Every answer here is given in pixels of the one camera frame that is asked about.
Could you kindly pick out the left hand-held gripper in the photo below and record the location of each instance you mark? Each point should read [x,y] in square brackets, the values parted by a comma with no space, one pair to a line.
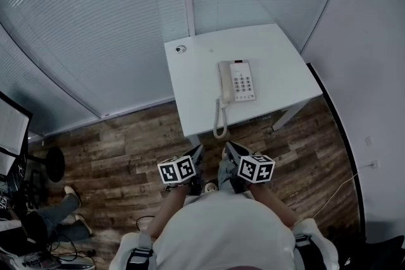
[175,171]

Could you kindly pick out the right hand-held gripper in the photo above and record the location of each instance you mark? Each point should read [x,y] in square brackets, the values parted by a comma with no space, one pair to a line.
[256,169]

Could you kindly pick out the white desk telephone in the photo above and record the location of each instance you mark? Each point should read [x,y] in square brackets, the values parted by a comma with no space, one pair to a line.
[242,82]

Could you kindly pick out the person's left forearm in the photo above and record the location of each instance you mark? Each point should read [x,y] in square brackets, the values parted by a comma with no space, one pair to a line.
[164,215]

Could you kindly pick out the person's right forearm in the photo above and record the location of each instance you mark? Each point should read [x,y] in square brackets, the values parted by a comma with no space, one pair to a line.
[275,205]

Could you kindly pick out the person's white shoe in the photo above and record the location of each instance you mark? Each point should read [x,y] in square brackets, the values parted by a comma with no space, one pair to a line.
[211,187]

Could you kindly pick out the person's white shirt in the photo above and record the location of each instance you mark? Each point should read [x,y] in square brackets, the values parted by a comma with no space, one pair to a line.
[224,230]

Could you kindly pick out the white table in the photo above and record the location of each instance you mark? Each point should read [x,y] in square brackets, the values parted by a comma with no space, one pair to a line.
[278,72]

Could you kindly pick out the black baseboard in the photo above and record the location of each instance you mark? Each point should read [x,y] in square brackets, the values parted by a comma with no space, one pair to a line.
[345,142]

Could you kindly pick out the black round stand base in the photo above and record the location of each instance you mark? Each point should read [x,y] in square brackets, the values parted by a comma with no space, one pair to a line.
[55,164]

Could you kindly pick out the wide white window blind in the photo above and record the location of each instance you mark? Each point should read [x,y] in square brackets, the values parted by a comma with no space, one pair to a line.
[95,34]

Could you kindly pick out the black chair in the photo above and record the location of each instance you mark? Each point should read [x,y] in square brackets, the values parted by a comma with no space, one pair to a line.
[386,254]

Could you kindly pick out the black bag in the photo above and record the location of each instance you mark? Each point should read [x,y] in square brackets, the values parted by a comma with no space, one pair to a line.
[30,234]

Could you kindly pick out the black framed monitor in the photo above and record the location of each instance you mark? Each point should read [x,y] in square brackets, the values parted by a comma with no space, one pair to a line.
[12,126]

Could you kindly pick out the white wall plate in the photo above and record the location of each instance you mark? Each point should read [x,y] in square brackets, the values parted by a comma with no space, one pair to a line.
[368,140]

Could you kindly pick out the white wall outlet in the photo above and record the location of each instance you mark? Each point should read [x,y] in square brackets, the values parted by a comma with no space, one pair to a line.
[373,164]

